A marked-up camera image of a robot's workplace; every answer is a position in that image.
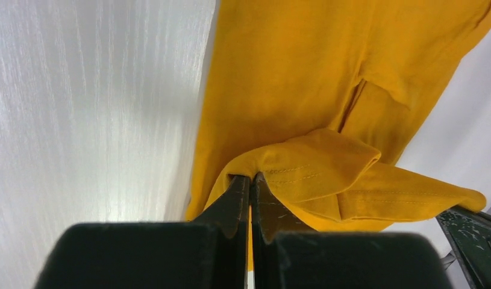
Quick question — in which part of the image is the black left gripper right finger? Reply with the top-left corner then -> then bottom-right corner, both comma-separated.
250,173 -> 451,288

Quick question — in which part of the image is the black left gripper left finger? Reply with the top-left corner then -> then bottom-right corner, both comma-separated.
35,176 -> 250,288

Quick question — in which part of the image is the yellow t shirt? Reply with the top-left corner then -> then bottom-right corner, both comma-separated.
186,1 -> 491,232

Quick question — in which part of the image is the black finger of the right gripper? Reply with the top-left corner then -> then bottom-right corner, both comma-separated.
436,206 -> 491,288

